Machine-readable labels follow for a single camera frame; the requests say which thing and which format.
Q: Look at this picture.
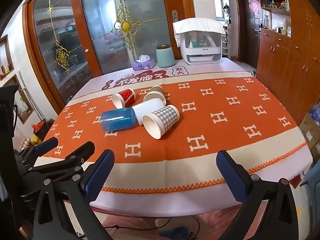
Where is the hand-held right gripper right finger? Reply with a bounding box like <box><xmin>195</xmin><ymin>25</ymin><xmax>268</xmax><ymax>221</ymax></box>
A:
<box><xmin>216</xmin><ymin>150</ymin><xmax>300</xmax><ymax>240</ymax></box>

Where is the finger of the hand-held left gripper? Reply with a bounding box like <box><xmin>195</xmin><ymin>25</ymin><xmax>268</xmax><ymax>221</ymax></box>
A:
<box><xmin>15</xmin><ymin>137</ymin><xmax>59</xmax><ymax>167</ymax></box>
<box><xmin>32</xmin><ymin>141</ymin><xmax>96</xmax><ymax>180</ymax></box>

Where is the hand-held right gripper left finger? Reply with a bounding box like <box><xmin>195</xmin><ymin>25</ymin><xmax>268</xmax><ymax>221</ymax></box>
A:
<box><xmin>32</xmin><ymin>149</ymin><xmax>115</xmax><ymax>240</ymax></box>

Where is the blue plastic cup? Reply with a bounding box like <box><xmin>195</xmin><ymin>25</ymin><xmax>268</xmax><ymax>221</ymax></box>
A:
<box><xmin>100</xmin><ymin>107</ymin><xmax>139</xmax><ymax>131</ymax></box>

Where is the red patterned paper cup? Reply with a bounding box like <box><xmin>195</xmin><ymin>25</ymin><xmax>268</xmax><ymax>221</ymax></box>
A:
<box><xmin>111</xmin><ymin>88</ymin><xmax>136</xmax><ymax>109</ymax></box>

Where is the white plastic cup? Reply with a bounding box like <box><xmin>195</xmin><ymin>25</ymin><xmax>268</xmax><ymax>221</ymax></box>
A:
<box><xmin>132</xmin><ymin>98</ymin><xmax>164</xmax><ymax>126</ymax></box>

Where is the grey checked paper cup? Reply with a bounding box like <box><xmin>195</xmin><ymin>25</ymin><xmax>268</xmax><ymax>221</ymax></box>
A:
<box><xmin>142</xmin><ymin>104</ymin><xmax>180</xmax><ymax>140</ymax></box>

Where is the red packet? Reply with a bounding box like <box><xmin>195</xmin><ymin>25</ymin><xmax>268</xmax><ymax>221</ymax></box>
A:
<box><xmin>31</xmin><ymin>121</ymin><xmax>47</xmax><ymax>133</ymax></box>

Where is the orange patterned blanket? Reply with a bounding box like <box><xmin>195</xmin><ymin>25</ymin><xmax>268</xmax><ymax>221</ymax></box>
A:
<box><xmin>41</xmin><ymin>71</ymin><xmax>309</xmax><ymax>193</ymax></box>

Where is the blue slipper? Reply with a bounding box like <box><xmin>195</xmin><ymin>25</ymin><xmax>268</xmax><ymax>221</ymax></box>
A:
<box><xmin>159</xmin><ymin>226</ymin><xmax>191</xmax><ymax>240</ymax></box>

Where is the cardboard box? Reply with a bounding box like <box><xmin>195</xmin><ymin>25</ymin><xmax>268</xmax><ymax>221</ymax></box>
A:
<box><xmin>298</xmin><ymin>112</ymin><xmax>320</xmax><ymax>157</ymax></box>

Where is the blue plastic bag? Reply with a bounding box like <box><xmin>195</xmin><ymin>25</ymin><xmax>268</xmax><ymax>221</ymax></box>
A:
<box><xmin>309</xmin><ymin>103</ymin><xmax>320</xmax><ymax>127</ymax></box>

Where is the purple tissue box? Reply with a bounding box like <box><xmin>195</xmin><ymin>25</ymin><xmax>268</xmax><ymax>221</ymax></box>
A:
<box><xmin>132</xmin><ymin>55</ymin><xmax>156</xmax><ymax>71</ymax></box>

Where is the white printed table cover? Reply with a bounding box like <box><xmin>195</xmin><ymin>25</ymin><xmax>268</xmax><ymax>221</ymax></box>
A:
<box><xmin>32</xmin><ymin>57</ymin><xmax>314</xmax><ymax>211</ymax></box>

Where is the wooden framed glass sliding door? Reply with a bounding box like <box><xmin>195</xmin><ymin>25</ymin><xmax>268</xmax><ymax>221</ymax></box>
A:
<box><xmin>23</xmin><ymin>0</ymin><xmax>196</xmax><ymax>108</ymax></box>

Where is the teal canister with brown lid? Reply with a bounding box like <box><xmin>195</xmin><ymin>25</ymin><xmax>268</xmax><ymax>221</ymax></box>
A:
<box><xmin>156</xmin><ymin>44</ymin><xmax>176</xmax><ymax>68</ymax></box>

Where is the white storage cabinet box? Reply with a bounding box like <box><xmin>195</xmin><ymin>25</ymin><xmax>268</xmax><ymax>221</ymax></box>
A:
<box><xmin>179</xmin><ymin>29</ymin><xmax>223</xmax><ymax>66</ymax></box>

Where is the dark entrance door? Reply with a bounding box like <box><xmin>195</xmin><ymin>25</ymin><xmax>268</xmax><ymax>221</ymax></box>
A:
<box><xmin>236</xmin><ymin>0</ymin><xmax>261</xmax><ymax>69</ymax></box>

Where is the white folded towel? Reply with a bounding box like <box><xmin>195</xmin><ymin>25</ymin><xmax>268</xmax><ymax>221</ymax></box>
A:
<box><xmin>173</xmin><ymin>18</ymin><xmax>226</xmax><ymax>37</ymax></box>

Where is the pink door decoration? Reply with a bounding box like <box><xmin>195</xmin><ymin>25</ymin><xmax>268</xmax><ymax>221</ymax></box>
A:
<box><xmin>249</xmin><ymin>0</ymin><xmax>261</xmax><ymax>15</ymax></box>

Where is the wooden wall frame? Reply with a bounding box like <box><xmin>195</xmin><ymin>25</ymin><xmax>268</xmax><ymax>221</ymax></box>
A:
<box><xmin>4</xmin><ymin>74</ymin><xmax>34</xmax><ymax>125</ymax></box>
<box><xmin>0</xmin><ymin>34</ymin><xmax>15</xmax><ymax>81</ymax></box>

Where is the black cable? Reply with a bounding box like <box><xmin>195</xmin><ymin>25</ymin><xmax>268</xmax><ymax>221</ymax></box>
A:
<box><xmin>103</xmin><ymin>214</ymin><xmax>201</xmax><ymax>240</ymax></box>

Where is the wooden wall cabinet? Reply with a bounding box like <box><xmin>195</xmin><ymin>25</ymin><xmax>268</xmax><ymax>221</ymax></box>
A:
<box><xmin>255</xmin><ymin>0</ymin><xmax>320</xmax><ymax>127</ymax></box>

